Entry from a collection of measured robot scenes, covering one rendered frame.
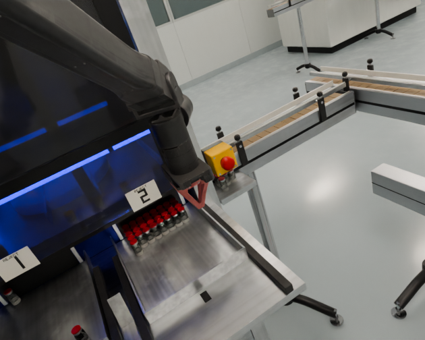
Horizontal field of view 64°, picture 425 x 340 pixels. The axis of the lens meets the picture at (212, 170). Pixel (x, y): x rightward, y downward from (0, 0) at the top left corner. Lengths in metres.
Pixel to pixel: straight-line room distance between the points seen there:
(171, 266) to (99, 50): 0.61
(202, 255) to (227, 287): 0.13
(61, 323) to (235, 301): 0.42
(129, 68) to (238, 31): 5.86
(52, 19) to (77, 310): 0.72
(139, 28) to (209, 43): 5.20
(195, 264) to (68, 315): 0.33
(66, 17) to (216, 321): 0.59
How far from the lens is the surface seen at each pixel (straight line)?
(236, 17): 6.29
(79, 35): 0.39
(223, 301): 0.77
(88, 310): 0.92
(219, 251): 0.87
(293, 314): 1.80
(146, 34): 0.86
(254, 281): 0.78
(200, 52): 5.97
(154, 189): 0.93
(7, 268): 0.97
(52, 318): 0.98
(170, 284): 0.85
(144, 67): 0.50
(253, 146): 1.17
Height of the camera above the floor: 1.45
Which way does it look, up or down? 28 degrees down
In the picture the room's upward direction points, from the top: 20 degrees counter-clockwise
